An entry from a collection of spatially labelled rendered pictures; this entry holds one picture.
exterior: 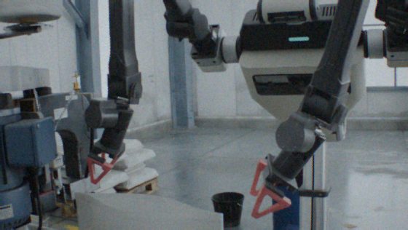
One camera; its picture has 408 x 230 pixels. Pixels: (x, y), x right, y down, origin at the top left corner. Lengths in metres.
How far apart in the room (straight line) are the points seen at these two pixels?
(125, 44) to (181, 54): 8.80
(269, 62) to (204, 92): 8.59
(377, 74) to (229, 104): 3.46
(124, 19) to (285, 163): 0.49
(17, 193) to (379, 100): 8.36
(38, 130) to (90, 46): 6.33
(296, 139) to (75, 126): 0.76
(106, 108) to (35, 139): 0.23
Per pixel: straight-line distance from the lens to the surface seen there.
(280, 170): 0.80
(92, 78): 7.10
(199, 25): 1.18
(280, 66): 1.20
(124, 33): 0.97
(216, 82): 9.65
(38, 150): 0.81
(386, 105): 8.88
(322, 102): 0.78
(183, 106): 9.79
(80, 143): 1.30
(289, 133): 0.72
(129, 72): 0.99
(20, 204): 0.89
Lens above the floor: 1.38
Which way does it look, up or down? 7 degrees down
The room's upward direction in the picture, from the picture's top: 3 degrees counter-clockwise
